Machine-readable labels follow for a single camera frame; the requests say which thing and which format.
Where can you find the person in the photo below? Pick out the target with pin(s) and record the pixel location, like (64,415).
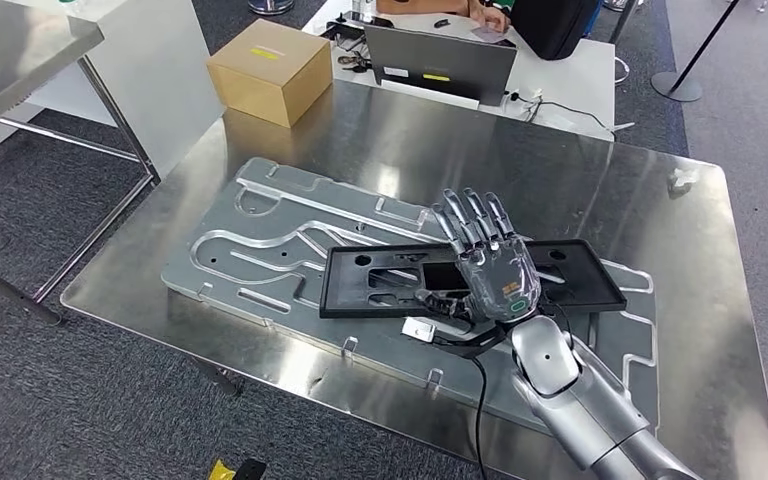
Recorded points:
(490,16)

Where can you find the black computer mouse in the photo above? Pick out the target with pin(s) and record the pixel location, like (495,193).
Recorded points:
(442,23)

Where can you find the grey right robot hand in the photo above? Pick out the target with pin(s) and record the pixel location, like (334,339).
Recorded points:
(500,285)

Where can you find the yellow floor tape square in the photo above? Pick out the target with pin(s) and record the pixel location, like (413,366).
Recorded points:
(222,472)

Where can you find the black plastic frame part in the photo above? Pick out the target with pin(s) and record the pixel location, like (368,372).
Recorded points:
(341,298)

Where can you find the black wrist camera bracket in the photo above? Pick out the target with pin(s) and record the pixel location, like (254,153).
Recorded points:
(473,348)

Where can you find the brown cardboard box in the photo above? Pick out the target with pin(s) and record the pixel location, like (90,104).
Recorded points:
(265,73)

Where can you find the black stanchion post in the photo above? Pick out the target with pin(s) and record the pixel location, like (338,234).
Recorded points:
(675,86)

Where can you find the black key bundle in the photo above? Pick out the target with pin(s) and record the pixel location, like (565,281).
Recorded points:
(352,63)

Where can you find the stainless steel workbench table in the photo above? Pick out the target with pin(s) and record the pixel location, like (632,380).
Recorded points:
(424,132)

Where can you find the stainless steel side table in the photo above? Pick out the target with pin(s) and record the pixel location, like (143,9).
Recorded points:
(20,60)

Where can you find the grey laptop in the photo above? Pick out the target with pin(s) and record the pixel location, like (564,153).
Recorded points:
(437,63)

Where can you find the chrome stanchion post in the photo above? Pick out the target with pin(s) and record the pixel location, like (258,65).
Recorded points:
(626,20)

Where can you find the chrome stanchion base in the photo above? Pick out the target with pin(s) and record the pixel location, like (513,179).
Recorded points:
(271,6)

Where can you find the black bag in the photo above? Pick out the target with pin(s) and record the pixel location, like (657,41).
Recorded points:
(553,26)

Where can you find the large stamped metal plate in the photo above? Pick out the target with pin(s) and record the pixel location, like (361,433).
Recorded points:
(225,278)

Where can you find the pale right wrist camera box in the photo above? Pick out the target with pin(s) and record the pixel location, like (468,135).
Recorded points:
(418,329)

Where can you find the white crumpled scrap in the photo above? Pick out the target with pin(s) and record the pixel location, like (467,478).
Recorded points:
(682,182)

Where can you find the white panel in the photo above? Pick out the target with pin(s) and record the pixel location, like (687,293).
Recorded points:
(159,79)

